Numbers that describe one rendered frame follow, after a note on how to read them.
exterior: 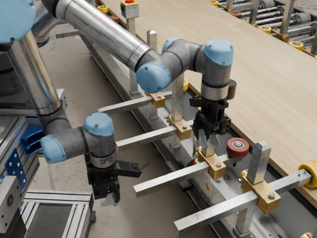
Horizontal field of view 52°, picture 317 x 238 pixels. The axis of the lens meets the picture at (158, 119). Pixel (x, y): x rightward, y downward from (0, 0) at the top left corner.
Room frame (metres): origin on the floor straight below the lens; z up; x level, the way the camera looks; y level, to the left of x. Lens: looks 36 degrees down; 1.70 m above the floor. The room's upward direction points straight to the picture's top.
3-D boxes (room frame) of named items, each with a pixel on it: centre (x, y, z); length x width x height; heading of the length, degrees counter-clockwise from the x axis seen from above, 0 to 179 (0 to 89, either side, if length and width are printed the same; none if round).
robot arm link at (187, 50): (0.83, -0.06, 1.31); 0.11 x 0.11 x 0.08; 57
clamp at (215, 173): (0.90, -0.20, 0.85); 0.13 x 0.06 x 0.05; 25
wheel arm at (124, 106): (1.30, 0.07, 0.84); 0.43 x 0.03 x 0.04; 115
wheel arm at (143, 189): (0.84, -0.12, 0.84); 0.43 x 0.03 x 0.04; 115
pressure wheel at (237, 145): (0.92, -0.30, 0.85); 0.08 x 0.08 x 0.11
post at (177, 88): (1.14, -0.08, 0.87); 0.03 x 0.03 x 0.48; 25
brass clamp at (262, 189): (0.67, -0.30, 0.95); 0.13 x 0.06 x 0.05; 25
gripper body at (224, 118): (0.78, -0.16, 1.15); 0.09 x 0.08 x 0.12; 24
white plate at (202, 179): (0.93, -0.15, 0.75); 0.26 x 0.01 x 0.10; 25
